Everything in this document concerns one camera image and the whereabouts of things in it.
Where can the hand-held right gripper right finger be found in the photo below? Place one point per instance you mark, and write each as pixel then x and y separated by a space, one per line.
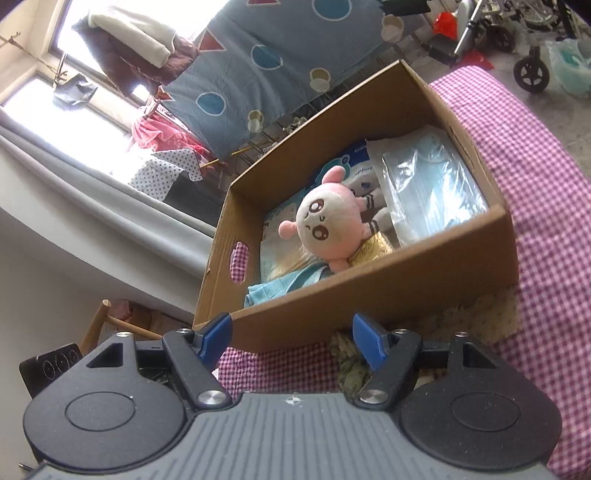
pixel 367 339

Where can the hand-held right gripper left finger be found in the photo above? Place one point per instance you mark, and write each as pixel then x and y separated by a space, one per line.
pixel 214 341

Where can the green patterned scrunchie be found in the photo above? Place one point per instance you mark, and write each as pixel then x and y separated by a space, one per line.
pixel 353 369

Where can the brown cardboard box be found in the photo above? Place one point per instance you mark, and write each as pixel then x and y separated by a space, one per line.
pixel 415 277

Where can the light blue face mask pack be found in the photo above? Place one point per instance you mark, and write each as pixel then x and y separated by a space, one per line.
pixel 286 286

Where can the clear packet of tan strips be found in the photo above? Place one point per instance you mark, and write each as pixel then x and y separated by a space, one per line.
pixel 374 247

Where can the pink white plush toy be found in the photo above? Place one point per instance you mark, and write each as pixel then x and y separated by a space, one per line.
pixel 332 217

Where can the clear bag of face masks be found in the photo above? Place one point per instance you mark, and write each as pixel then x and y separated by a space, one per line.
pixel 429 184

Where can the blue white wet wipes pack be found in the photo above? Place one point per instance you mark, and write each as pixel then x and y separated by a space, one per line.
pixel 355 164

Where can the wooden chair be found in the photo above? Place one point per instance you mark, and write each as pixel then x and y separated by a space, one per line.
pixel 94 323

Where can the black device with dials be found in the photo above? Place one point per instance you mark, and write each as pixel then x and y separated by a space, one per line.
pixel 51 369

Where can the white polka dot cloth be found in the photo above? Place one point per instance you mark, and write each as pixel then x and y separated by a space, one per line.
pixel 161 173

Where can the grey curtain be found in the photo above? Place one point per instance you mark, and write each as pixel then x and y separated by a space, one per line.
pixel 92 184

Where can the pink garment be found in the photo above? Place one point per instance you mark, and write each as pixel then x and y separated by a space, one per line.
pixel 161 134

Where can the pink checked tablecloth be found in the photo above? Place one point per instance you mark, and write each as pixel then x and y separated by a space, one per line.
pixel 545 207

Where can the white round clip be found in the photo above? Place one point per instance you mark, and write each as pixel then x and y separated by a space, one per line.
pixel 319 79
pixel 256 122
pixel 391 27

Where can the grey hanging cloth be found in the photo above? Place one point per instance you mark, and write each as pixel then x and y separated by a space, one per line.
pixel 74 90

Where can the blue bed sheet with circles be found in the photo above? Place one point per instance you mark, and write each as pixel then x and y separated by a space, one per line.
pixel 286 60

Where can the dark brown garment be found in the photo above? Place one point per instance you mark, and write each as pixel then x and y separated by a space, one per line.
pixel 120 55

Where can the white garment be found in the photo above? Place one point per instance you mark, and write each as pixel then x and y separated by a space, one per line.
pixel 134 34

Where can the black seat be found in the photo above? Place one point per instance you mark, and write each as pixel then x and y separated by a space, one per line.
pixel 406 5

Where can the white plastic bag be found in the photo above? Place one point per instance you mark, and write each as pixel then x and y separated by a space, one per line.
pixel 570 64

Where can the silver black wheelchair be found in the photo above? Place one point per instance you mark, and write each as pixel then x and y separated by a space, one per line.
pixel 549 41

